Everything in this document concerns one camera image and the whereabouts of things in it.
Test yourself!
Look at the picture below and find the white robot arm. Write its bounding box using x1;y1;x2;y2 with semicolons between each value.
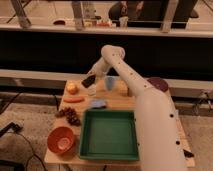
82;45;187;171

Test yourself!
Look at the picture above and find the small clear glass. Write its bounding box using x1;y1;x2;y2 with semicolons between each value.
88;84;97;97

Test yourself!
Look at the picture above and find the yellow apple toy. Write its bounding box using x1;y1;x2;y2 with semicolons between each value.
66;82;78;95

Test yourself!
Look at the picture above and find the orange carrot toy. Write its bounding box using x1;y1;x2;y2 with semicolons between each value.
63;96;85;103

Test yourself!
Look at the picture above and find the bunch of dark grapes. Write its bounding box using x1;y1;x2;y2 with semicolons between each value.
55;107;81;126

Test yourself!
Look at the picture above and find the green plastic tray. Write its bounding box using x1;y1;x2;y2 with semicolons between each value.
79;109;139;161

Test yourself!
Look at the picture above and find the orange bowl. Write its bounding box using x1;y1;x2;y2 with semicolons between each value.
47;126;75;155

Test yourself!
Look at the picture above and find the dark red round plate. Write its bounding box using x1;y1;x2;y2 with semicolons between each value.
148;77;169;92

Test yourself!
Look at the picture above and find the black cable on floor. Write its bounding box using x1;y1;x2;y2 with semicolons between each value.
0;121;49;171

